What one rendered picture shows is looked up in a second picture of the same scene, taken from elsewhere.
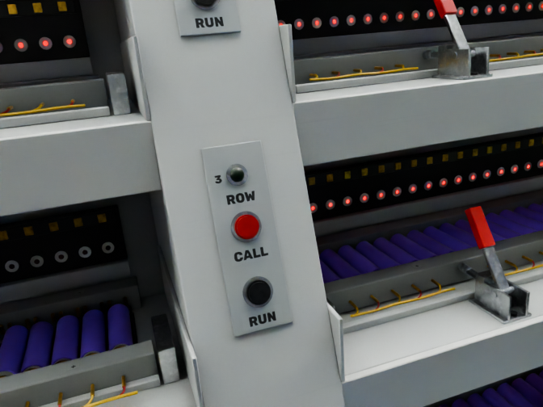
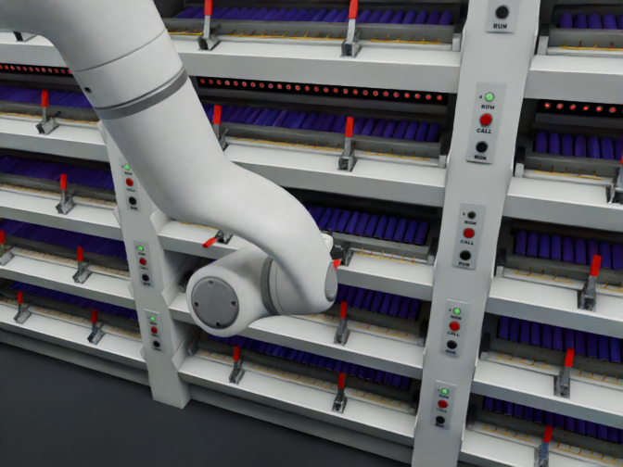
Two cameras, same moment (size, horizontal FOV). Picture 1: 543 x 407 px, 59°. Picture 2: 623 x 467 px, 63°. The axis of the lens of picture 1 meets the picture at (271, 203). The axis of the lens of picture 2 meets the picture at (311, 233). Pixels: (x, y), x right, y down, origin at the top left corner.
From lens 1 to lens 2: 64 cm
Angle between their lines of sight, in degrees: 43
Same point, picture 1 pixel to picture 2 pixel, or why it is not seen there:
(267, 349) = (463, 273)
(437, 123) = (580, 218)
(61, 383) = (394, 250)
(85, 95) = (431, 152)
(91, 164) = (422, 194)
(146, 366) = (423, 256)
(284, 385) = (464, 287)
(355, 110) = (535, 203)
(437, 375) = (532, 311)
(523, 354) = (582, 323)
